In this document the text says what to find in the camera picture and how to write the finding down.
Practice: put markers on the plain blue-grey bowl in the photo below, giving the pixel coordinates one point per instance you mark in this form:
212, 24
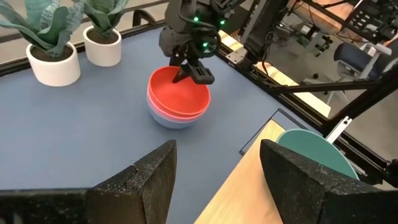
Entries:
174, 123

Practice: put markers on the plain orange bowl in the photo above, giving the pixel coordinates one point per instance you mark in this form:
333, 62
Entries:
180, 96

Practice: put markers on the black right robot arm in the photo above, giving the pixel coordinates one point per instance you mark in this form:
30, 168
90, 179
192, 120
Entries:
182, 11

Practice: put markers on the silver metal bracket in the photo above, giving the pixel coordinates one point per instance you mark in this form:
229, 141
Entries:
337, 129

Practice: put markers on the snake plant in white pot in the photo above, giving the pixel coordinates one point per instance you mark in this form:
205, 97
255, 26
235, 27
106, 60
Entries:
54, 65
102, 46

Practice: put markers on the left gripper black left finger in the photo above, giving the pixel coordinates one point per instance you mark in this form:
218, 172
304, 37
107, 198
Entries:
146, 186

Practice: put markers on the plain teal bowl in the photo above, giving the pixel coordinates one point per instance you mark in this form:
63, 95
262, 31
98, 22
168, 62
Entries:
314, 149

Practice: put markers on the black electronics box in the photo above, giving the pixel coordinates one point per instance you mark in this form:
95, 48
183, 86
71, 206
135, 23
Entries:
370, 15

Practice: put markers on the wooden board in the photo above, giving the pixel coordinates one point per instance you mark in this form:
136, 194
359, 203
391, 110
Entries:
245, 186

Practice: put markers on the plain pink bowl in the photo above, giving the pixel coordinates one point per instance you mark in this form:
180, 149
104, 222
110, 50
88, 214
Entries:
155, 109

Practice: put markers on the black rig frame beam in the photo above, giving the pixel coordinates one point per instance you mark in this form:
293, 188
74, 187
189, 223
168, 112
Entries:
357, 104

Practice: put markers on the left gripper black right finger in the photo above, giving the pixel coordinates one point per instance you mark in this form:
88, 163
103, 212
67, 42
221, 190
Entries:
304, 193

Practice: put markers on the blue office chair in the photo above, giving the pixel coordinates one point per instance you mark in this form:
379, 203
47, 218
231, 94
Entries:
351, 56

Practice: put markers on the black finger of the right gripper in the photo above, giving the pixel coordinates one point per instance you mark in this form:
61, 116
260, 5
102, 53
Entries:
201, 75
182, 74

